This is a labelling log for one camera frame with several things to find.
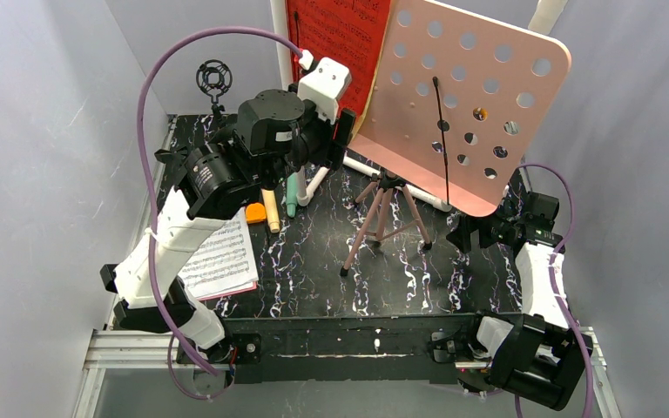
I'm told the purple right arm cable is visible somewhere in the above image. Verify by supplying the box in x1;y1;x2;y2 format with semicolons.
513;163;595;418

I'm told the white PVC pipe frame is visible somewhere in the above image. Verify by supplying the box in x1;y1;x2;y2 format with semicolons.
270;0;567;212

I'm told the pink sheet music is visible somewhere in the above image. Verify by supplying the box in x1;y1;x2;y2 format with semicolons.
206;281;258;300

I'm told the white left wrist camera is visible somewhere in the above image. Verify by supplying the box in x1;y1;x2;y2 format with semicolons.
297;50;352;125

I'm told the orange tape measure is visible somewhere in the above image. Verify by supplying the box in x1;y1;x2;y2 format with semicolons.
245;202;267;225

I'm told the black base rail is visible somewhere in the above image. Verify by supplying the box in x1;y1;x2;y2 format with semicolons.
219;311;544;385

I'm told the pink music stand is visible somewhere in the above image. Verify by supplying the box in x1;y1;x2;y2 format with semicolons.
339;0;572;278

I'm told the black tripod shock mount stand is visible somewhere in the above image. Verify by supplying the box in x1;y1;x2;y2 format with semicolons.
196;59;233;127

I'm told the orange microphone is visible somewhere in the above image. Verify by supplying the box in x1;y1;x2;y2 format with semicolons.
473;107;487;121

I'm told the red folder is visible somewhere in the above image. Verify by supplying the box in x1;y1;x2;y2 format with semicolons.
286;0;391;116

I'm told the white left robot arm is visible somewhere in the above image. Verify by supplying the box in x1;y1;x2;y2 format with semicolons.
100;89;356;352

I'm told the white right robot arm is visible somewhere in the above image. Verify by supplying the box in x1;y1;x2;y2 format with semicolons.
433;192;593;411

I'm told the yellow sheet music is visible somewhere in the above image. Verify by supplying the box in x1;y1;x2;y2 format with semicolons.
359;32;386;123

